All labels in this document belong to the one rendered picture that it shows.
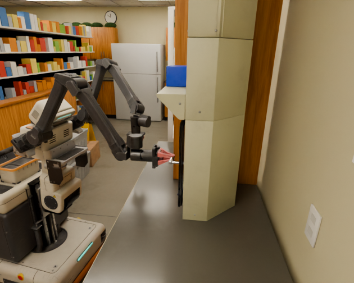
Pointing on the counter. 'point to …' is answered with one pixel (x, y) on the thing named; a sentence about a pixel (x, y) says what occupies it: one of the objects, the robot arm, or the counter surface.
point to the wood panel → (255, 131)
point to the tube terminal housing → (214, 123)
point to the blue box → (176, 76)
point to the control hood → (174, 100)
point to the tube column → (222, 18)
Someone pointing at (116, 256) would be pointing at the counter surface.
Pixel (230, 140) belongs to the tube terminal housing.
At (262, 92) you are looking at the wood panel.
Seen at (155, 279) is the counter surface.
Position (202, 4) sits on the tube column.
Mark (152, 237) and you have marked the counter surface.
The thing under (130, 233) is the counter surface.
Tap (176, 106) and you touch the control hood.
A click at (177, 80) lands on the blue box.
